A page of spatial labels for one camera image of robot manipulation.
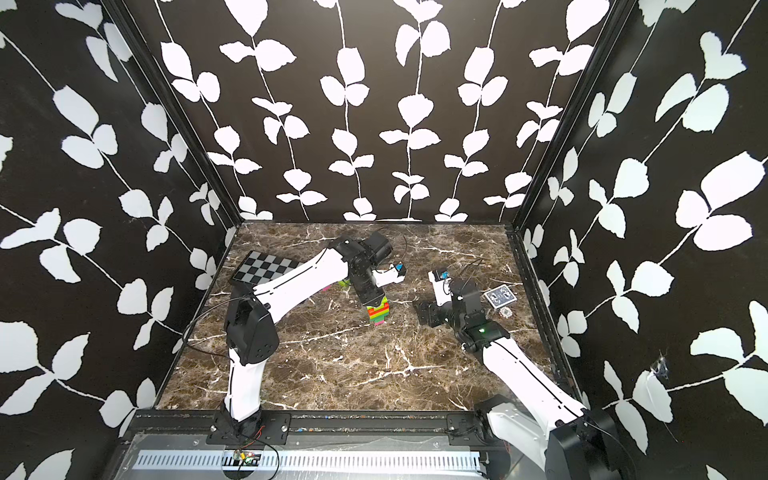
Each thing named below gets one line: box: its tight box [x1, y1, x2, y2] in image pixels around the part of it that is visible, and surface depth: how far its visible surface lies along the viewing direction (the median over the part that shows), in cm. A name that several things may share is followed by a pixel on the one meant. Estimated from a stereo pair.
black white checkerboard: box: [232, 250, 302, 286], surface depth 106 cm
